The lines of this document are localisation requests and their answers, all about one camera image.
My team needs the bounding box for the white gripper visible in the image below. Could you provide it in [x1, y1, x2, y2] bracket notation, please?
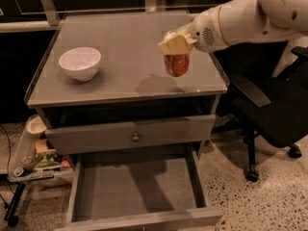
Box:
[159, 6, 228, 55]

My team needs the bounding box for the red coke can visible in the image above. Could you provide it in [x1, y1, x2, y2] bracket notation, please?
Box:
[163, 30, 191, 78]

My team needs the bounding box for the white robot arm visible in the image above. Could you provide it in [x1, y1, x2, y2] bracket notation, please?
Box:
[159, 0, 308, 55]

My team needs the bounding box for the grey drawer cabinet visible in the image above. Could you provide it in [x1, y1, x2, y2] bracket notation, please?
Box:
[23, 9, 231, 231]

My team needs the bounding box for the round metal drawer knob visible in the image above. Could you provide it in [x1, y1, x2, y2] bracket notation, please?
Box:
[132, 133, 141, 142]

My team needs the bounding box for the grey upper drawer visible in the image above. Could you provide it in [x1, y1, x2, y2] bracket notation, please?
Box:
[45, 115, 216, 154]

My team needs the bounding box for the grey open middle drawer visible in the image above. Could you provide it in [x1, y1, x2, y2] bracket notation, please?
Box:
[56, 146, 222, 231]

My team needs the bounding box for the white ceramic bowl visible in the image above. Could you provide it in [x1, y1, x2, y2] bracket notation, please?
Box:
[59, 47, 101, 82]

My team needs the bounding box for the black office chair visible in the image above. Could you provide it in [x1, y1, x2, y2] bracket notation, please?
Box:
[213, 41, 308, 182]

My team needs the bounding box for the clear tray of snacks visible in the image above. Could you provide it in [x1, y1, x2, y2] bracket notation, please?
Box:
[8, 115, 74, 184]

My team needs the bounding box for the black tray stand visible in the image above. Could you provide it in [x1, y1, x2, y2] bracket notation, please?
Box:
[4, 183, 25, 227]

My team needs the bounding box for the silver metal rail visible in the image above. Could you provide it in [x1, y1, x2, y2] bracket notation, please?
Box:
[0, 0, 225, 35]

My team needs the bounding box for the black cable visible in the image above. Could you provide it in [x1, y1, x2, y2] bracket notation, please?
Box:
[0, 124, 13, 210]

